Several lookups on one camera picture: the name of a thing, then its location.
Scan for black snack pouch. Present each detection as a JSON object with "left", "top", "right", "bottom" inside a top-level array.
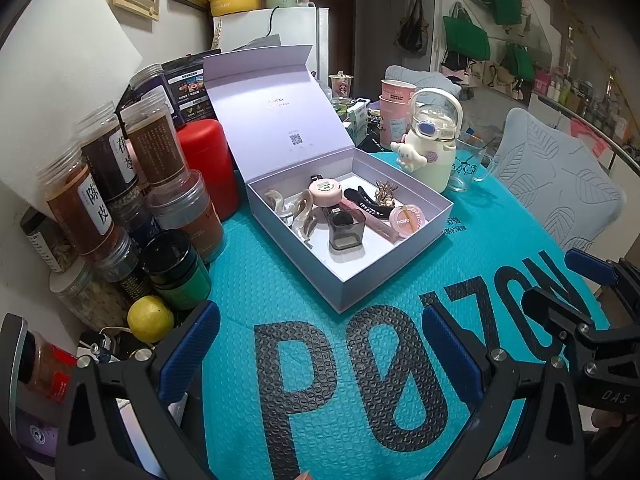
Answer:
[{"left": 160, "top": 50, "right": 223, "bottom": 126}]

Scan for green jar black lid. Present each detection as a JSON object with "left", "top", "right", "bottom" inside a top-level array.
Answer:
[{"left": 141, "top": 229, "right": 212, "bottom": 311}]

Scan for red canister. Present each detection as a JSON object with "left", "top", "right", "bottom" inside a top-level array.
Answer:
[{"left": 176, "top": 119, "right": 240, "bottom": 221}]

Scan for red label bottle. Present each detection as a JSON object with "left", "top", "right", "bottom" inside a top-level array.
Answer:
[{"left": 17, "top": 330, "right": 81, "bottom": 403}]

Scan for pink cloth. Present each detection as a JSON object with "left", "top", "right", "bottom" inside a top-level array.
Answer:
[{"left": 570, "top": 115, "right": 608, "bottom": 156}]

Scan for dark mesh bag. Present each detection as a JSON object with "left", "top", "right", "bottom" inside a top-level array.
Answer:
[{"left": 397, "top": 0, "right": 428, "bottom": 56}]

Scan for row of small bottles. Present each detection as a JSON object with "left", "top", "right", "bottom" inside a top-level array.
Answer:
[{"left": 532, "top": 72, "right": 640, "bottom": 141}]

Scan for green tote bag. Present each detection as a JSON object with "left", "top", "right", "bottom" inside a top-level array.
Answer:
[
  {"left": 502, "top": 42, "right": 536, "bottom": 81},
  {"left": 482, "top": 0, "right": 523, "bottom": 26},
  {"left": 442, "top": 2, "right": 490, "bottom": 58}
]

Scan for dark content jar white label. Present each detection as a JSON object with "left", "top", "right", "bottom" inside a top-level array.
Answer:
[{"left": 74, "top": 101, "right": 138, "bottom": 186}]

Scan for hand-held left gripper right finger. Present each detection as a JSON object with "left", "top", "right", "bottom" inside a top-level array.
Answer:
[{"left": 424, "top": 304, "right": 586, "bottom": 480}]

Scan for grey quilted chair cushion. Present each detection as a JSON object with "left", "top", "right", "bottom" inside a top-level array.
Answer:
[{"left": 492, "top": 107, "right": 628, "bottom": 251}]

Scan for small blue white gadget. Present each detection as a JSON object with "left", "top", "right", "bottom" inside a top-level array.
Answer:
[{"left": 77, "top": 327, "right": 133, "bottom": 361}]

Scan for dark blue jar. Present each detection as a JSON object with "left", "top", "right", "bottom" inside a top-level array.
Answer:
[{"left": 107, "top": 180, "right": 156, "bottom": 246}]

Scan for beige hair claw clip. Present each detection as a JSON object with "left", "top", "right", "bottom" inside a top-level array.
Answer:
[{"left": 264, "top": 187, "right": 317, "bottom": 241}]

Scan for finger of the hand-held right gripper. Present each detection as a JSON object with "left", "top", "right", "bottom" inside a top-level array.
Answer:
[
  {"left": 565, "top": 249, "right": 640, "bottom": 311},
  {"left": 522, "top": 288, "right": 621, "bottom": 366}
]

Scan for glass mug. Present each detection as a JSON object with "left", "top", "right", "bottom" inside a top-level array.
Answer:
[{"left": 446, "top": 136, "right": 498, "bottom": 192}]

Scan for pink round case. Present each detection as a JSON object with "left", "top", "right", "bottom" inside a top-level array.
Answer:
[{"left": 307, "top": 180, "right": 343, "bottom": 208}]

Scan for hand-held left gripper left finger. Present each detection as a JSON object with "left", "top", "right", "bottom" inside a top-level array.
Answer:
[{"left": 55, "top": 301, "right": 221, "bottom": 480}]

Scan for small jar dark contents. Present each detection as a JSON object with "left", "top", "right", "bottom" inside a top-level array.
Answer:
[{"left": 92, "top": 230, "right": 151, "bottom": 301}]

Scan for small panda glass cup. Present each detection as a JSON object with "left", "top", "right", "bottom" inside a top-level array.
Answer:
[{"left": 328, "top": 71, "right": 354, "bottom": 98}]

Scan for tall jar brown label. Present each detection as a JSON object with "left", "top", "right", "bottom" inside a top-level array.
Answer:
[{"left": 120, "top": 100, "right": 190, "bottom": 188}]

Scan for pale pink box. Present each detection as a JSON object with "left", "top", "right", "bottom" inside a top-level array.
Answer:
[{"left": 117, "top": 400, "right": 171, "bottom": 480}]

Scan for jar of pale dried pieces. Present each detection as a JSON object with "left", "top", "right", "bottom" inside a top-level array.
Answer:
[{"left": 48, "top": 260, "right": 131, "bottom": 331}]

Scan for clear jar dark label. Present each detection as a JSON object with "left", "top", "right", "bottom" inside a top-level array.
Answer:
[{"left": 129, "top": 63, "right": 168, "bottom": 106}]

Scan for yellow lemon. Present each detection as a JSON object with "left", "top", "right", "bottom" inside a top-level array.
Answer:
[{"left": 126, "top": 295, "right": 176, "bottom": 343}]

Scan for black power cable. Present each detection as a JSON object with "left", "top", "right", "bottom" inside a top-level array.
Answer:
[{"left": 259, "top": 6, "right": 282, "bottom": 42}]

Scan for slim black cosmetic box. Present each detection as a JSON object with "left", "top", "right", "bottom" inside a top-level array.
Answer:
[{"left": 309, "top": 174, "right": 353, "bottom": 221}]

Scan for orange pink round compact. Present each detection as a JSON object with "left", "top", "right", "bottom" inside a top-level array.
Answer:
[{"left": 389, "top": 203, "right": 427, "bottom": 233}]

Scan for dark translucent square container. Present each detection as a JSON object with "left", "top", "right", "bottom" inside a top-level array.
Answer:
[{"left": 328, "top": 208, "right": 367, "bottom": 252}]

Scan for black hair clip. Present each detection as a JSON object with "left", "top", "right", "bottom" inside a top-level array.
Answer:
[{"left": 342, "top": 186, "right": 396, "bottom": 211}]

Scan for cream cartoon water bottle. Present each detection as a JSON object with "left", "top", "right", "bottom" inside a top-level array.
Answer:
[{"left": 390, "top": 87, "right": 463, "bottom": 193}]

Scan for teal bubble mailer mat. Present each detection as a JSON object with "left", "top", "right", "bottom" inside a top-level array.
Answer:
[{"left": 202, "top": 152, "right": 608, "bottom": 480}]

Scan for pink paper cup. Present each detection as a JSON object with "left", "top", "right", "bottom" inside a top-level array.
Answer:
[
  {"left": 378, "top": 95, "right": 416, "bottom": 148},
  {"left": 380, "top": 79, "right": 418, "bottom": 103}
]

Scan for small green white carton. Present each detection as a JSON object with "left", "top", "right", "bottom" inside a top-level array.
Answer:
[{"left": 347, "top": 102, "right": 371, "bottom": 138}]

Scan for grey leaf pattern chair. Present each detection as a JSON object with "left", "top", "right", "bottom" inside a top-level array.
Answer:
[{"left": 385, "top": 65, "right": 463, "bottom": 98}]

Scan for orange content jar white label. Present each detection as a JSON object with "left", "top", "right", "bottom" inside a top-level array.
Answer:
[{"left": 36, "top": 150, "right": 121, "bottom": 256}]

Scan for white fridge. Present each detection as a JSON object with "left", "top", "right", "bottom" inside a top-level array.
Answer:
[{"left": 212, "top": 6, "right": 331, "bottom": 86}]

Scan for short jar brown label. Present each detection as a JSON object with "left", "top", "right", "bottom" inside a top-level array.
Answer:
[{"left": 146, "top": 170, "right": 224, "bottom": 263}]

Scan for slim pack of dried slices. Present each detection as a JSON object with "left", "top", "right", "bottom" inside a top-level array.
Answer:
[{"left": 20, "top": 207, "right": 78, "bottom": 273}]

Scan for purple box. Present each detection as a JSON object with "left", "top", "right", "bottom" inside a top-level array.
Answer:
[{"left": 15, "top": 407, "right": 63, "bottom": 466}]

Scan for lavender gift box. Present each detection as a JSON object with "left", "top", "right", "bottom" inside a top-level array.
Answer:
[{"left": 202, "top": 45, "right": 455, "bottom": 315}]

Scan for pink cosmetic tube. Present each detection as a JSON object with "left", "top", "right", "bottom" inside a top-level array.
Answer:
[{"left": 350, "top": 205, "right": 401, "bottom": 243}]

